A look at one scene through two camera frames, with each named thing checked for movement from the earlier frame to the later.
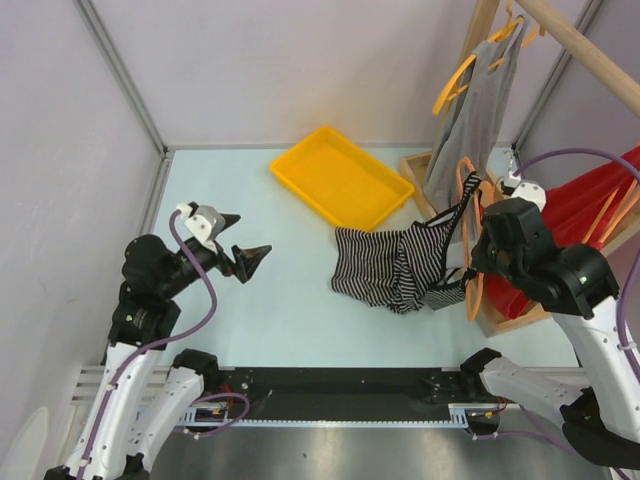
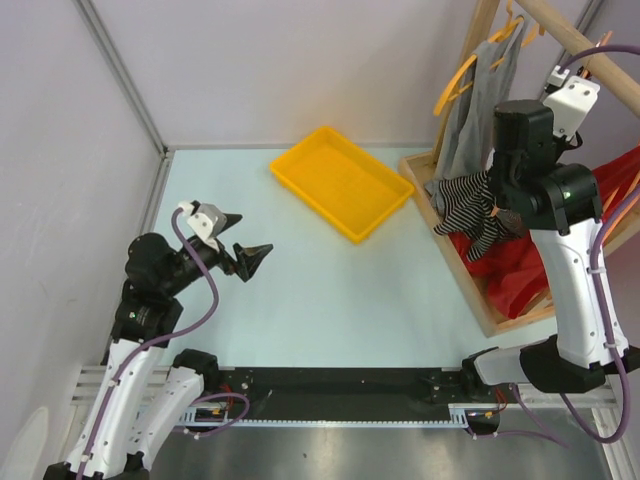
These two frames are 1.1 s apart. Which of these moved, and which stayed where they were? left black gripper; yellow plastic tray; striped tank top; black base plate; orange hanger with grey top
Moved: striped tank top
Stayed: black base plate; left black gripper; yellow plastic tray; orange hanger with grey top
